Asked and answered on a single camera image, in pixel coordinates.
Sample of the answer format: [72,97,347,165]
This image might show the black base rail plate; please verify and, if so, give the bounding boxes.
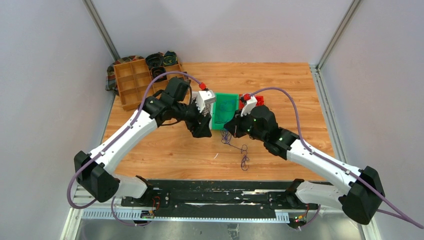
[118,179,324,222]

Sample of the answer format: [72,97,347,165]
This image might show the wooden compartment tray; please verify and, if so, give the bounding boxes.
[114,59,191,111]

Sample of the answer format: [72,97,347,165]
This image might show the rolled dark tie back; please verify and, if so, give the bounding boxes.
[145,52,164,70]

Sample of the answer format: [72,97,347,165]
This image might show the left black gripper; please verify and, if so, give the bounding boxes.
[173,98,213,138]

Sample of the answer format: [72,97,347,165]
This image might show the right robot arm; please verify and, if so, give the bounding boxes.
[224,105,385,225]

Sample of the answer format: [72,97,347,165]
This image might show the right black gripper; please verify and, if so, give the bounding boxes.
[223,108,266,142]

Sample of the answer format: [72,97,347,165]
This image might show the rolled dark tie middle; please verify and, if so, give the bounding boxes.
[150,66,167,82]

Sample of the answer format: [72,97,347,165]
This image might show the blue yellow wires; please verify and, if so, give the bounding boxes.
[220,127,251,172]

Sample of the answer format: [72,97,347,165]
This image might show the plaid cloth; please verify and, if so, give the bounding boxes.
[105,55,144,95]

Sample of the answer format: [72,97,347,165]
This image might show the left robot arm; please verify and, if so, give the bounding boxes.
[71,77,216,207]

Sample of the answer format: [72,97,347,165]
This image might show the red plastic bin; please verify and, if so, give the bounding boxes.
[238,94,265,110]

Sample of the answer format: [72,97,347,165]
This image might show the rolled green tie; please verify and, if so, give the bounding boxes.
[163,50,178,67]

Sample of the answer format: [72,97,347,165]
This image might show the green plastic bin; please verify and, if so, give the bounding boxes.
[209,92,239,130]

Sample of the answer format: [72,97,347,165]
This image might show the rolled dark tie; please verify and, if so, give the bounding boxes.
[150,66,167,82]
[145,52,164,70]

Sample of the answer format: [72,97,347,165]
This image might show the aluminium frame rail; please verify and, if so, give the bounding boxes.
[61,180,382,240]

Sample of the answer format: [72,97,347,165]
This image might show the white plastic bin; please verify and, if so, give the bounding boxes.
[196,99,215,130]

